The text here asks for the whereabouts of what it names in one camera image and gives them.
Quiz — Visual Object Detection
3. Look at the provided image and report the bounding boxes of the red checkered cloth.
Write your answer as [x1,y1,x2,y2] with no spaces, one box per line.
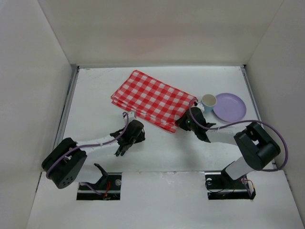
[111,70,195,133]

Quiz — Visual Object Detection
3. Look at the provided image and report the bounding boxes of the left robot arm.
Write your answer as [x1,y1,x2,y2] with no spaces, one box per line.
[41,120,145,189]

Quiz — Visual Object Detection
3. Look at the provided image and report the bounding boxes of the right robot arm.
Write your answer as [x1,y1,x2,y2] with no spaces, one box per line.
[175,107,281,189]

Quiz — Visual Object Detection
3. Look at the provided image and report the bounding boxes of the blue mug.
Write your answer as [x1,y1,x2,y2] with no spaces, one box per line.
[200,94,217,114]

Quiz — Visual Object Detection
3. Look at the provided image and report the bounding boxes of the purple plate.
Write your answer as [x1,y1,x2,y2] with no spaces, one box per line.
[213,93,246,123]

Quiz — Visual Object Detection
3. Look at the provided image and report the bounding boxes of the gold knife green handle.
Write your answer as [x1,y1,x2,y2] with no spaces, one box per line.
[121,148,126,156]

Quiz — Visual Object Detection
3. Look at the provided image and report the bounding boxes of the gold fork green handle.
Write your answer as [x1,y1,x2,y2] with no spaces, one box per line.
[115,148,121,156]

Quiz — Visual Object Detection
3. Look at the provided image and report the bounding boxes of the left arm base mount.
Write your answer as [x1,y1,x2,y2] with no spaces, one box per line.
[76,163,122,201]

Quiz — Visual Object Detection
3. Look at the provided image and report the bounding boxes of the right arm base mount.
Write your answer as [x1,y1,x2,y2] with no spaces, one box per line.
[204,171,256,200]

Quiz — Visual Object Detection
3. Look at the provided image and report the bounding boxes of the left aluminium rail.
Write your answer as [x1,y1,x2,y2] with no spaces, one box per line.
[47,64,80,156]

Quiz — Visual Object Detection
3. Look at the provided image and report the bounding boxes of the aluminium rail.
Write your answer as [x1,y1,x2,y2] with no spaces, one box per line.
[47,64,80,156]
[240,64,272,156]

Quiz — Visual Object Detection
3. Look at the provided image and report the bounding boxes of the right aluminium rail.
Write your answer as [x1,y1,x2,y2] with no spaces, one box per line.
[240,64,272,156]

